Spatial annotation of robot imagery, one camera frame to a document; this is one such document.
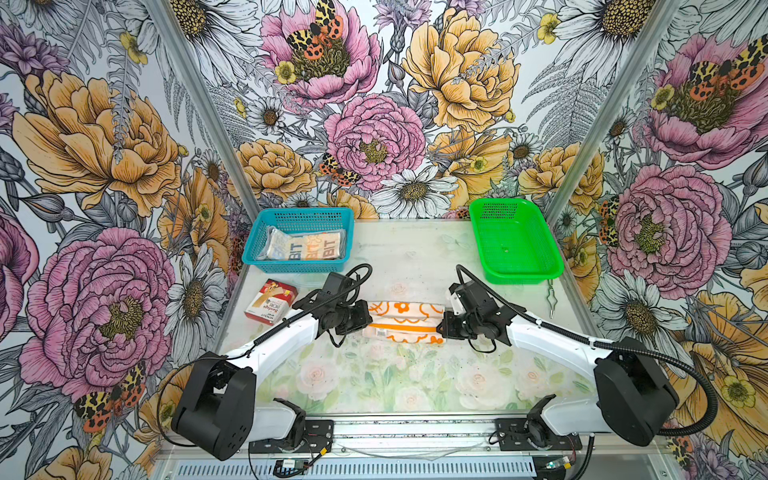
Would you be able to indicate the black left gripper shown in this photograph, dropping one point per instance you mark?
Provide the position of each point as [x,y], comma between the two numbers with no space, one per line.
[362,319]

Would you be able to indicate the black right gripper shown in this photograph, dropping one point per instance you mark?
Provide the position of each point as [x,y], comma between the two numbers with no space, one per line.
[446,327]

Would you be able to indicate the orange patterned towel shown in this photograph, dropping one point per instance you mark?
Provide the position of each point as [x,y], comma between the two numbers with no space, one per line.
[405,322]

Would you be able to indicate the printed cream towel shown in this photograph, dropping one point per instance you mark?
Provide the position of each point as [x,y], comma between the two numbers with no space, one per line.
[316,246]

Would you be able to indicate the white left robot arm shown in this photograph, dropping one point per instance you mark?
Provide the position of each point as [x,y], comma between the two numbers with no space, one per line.
[219,412]

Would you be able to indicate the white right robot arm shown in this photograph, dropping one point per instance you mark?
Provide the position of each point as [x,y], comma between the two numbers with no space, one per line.
[630,394]

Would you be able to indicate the red and white carton box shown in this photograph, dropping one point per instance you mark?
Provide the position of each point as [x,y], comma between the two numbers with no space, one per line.
[273,301]

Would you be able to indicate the green plastic basket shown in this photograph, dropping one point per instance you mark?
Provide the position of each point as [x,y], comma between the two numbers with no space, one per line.
[514,242]

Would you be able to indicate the teal plastic basket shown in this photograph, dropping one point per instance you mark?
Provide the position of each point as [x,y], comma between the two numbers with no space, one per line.
[294,221]

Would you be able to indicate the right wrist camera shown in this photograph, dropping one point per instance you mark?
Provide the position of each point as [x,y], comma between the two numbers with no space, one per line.
[456,304]

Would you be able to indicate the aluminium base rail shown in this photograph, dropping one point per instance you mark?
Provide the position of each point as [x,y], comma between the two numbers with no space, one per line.
[469,446]

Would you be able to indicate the right aluminium frame post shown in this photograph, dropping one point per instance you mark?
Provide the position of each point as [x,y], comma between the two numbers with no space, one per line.
[644,48]

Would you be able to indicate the aluminium frame post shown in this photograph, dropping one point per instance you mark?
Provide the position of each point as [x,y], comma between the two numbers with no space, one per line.
[186,68]
[644,48]

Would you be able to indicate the left aluminium frame post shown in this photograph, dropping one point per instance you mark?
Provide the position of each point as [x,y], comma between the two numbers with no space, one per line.
[186,68]

